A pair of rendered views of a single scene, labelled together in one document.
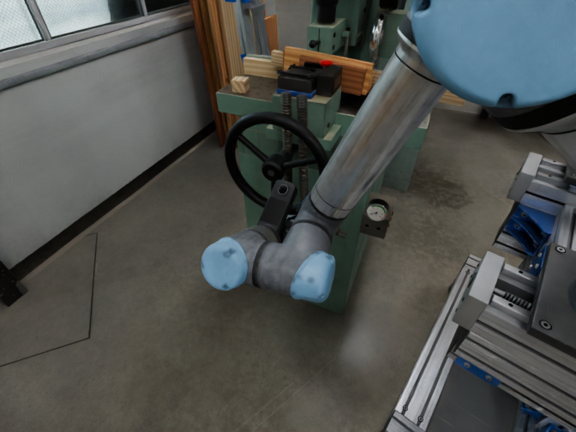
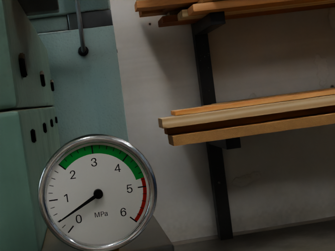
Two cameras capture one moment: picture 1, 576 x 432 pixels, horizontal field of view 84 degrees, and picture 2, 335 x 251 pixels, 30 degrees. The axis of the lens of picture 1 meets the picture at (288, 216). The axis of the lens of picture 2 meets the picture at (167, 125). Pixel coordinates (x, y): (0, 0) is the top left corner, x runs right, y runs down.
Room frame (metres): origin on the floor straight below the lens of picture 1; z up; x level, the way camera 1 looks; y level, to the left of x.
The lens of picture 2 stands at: (0.38, -0.12, 0.71)
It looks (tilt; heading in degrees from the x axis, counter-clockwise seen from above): 3 degrees down; 329
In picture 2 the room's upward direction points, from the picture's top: 7 degrees counter-clockwise
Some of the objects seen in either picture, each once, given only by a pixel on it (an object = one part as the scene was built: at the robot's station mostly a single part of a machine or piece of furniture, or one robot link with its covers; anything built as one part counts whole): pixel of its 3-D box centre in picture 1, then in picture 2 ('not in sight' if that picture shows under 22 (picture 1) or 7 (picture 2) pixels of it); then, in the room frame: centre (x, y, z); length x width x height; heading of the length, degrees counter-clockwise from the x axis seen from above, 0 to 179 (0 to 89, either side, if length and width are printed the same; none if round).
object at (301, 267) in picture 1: (298, 263); not in sight; (0.32, -0.02, 0.86); 0.11 x 0.11 x 0.08; 70
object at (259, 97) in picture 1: (316, 111); not in sight; (0.88, -0.08, 0.87); 0.61 x 0.30 x 0.06; 67
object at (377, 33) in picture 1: (377, 37); not in sight; (1.06, -0.27, 1.02); 0.12 x 0.03 x 0.12; 157
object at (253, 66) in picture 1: (332, 77); not in sight; (1.00, -0.13, 0.93); 0.60 x 0.02 x 0.05; 67
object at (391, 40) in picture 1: (392, 34); not in sight; (1.10, -0.32, 1.02); 0.09 x 0.07 x 0.12; 67
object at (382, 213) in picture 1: (377, 211); (99, 205); (0.69, -0.26, 0.65); 0.06 x 0.04 x 0.08; 67
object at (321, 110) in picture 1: (307, 106); not in sight; (0.80, -0.05, 0.92); 0.15 x 0.13 x 0.09; 67
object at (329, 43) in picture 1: (327, 39); not in sight; (1.01, -0.11, 1.03); 0.14 x 0.07 x 0.09; 157
